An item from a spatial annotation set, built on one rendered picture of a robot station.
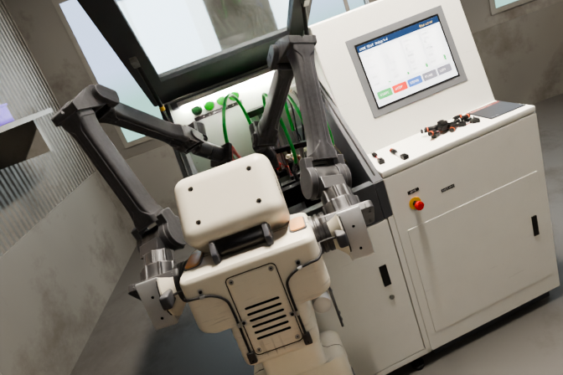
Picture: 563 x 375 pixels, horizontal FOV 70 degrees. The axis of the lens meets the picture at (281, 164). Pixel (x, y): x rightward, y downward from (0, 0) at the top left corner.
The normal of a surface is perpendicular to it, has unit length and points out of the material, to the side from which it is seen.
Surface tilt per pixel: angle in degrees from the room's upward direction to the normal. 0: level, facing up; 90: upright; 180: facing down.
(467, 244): 90
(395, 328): 90
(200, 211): 48
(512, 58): 90
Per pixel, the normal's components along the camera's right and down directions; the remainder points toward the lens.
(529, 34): 0.09, 0.30
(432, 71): 0.15, 0.03
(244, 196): -0.15, -0.37
